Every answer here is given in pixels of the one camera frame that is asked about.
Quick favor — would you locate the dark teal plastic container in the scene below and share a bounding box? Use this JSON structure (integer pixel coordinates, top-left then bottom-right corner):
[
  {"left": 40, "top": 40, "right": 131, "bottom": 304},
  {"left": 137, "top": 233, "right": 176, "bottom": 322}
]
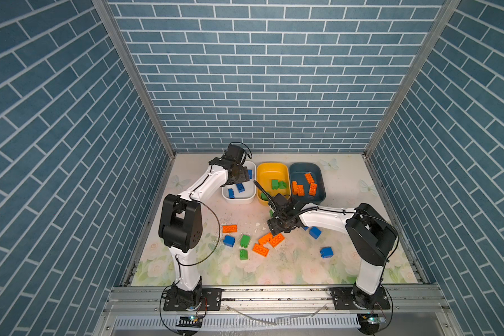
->
[{"left": 289, "top": 162, "right": 326, "bottom": 205}]

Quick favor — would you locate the white plastic container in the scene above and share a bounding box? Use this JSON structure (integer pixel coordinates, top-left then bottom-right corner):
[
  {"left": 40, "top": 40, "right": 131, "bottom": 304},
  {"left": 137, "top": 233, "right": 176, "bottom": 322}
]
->
[{"left": 221, "top": 160, "right": 257, "bottom": 205}]

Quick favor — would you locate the yellow plastic container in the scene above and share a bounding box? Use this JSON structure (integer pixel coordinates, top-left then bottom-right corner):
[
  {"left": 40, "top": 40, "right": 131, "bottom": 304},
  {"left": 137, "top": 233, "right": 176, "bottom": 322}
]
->
[{"left": 256, "top": 162, "right": 291, "bottom": 197}]

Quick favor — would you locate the orange lego diagonal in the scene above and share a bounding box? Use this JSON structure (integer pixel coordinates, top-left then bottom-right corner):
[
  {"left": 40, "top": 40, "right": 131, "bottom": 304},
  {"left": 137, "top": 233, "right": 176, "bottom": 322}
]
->
[{"left": 258, "top": 232, "right": 273, "bottom": 246}]

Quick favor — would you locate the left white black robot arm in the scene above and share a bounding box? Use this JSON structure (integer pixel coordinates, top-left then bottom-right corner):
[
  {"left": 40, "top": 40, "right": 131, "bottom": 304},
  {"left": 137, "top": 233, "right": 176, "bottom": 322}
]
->
[{"left": 158, "top": 141, "right": 253, "bottom": 311}]

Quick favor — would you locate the blue lego bottom right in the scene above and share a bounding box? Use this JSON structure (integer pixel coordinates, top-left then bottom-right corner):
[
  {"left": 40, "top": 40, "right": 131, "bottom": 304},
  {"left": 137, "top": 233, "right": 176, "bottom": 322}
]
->
[{"left": 320, "top": 247, "right": 334, "bottom": 258}]

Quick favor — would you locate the orange lego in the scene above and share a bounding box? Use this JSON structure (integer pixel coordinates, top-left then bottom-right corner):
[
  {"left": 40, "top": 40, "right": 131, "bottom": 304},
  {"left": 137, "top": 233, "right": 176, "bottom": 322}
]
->
[
  {"left": 252, "top": 244, "right": 270, "bottom": 258},
  {"left": 305, "top": 173, "right": 315, "bottom": 184},
  {"left": 292, "top": 181, "right": 305, "bottom": 197},
  {"left": 308, "top": 183, "right": 317, "bottom": 197},
  {"left": 269, "top": 233, "right": 285, "bottom": 247},
  {"left": 222, "top": 225, "right": 238, "bottom": 234}
]

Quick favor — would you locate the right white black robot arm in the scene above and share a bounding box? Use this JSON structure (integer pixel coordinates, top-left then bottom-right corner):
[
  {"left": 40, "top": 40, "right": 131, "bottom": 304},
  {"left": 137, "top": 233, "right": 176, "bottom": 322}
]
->
[{"left": 267, "top": 194, "right": 398, "bottom": 309}]

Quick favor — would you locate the green lego bottom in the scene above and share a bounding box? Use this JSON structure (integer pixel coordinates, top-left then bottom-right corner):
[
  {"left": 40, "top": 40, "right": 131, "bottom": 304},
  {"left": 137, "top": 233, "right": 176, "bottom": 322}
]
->
[{"left": 239, "top": 249, "right": 249, "bottom": 261}]

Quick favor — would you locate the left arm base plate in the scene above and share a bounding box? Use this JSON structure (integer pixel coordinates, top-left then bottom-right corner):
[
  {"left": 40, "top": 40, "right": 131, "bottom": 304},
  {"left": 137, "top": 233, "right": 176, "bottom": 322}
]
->
[{"left": 162, "top": 286, "right": 223, "bottom": 312}]

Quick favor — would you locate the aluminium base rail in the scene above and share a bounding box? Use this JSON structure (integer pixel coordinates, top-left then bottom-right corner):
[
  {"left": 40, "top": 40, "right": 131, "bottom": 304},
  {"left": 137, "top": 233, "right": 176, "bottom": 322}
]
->
[{"left": 95, "top": 284, "right": 461, "bottom": 335}]

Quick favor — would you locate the tall blue lego centre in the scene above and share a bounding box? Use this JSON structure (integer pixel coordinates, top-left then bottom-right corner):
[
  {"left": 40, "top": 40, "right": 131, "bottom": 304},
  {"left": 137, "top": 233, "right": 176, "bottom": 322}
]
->
[{"left": 236, "top": 183, "right": 245, "bottom": 193}]

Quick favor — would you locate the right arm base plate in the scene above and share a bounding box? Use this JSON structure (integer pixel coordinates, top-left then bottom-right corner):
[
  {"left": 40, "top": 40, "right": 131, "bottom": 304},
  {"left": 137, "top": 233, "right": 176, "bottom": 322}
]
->
[{"left": 328, "top": 285, "right": 391, "bottom": 310}]

